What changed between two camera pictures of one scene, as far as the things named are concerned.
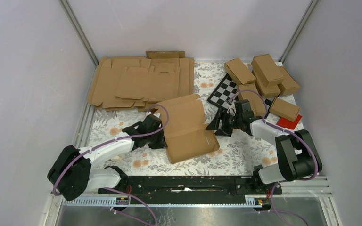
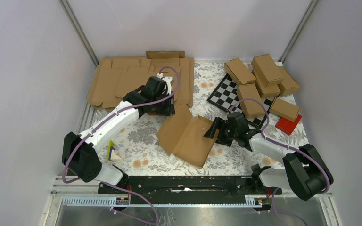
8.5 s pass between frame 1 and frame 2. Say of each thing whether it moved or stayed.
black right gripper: moved
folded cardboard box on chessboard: stayed
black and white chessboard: stayed
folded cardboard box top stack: stayed
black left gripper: moved
